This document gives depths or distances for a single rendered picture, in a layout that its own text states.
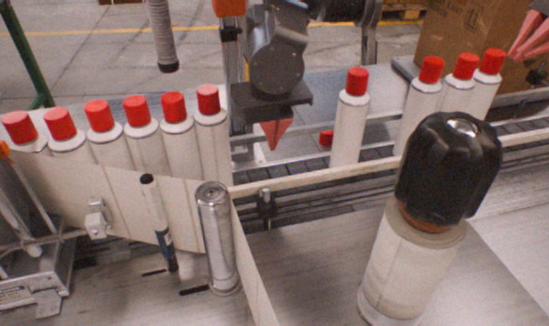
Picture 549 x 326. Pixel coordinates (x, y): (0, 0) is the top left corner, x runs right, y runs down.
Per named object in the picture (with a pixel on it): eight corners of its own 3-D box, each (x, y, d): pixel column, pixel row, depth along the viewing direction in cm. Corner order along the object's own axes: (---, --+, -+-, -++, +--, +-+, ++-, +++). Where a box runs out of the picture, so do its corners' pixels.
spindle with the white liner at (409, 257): (374, 341, 49) (447, 169, 29) (346, 282, 55) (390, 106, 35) (435, 324, 50) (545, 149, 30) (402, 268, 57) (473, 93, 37)
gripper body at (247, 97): (314, 109, 51) (317, 57, 46) (239, 121, 49) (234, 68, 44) (299, 85, 55) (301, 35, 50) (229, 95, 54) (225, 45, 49)
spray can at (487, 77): (453, 155, 76) (493, 60, 63) (439, 140, 80) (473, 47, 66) (476, 151, 77) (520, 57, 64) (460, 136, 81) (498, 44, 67)
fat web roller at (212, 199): (211, 300, 53) (193, 210, 40) (207, 272, 56) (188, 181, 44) (243, 292, 54) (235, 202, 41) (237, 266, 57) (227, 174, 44)
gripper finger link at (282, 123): (293, 159, 56) (295, 104, 49) (245, 168, 54) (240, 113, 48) (280, 132, 61) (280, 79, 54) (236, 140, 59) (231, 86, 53)
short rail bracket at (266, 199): (260, 244, 66) (259, 196, 58) (257, 231, 68) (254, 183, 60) (278, 240, 67) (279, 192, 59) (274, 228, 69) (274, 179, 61)
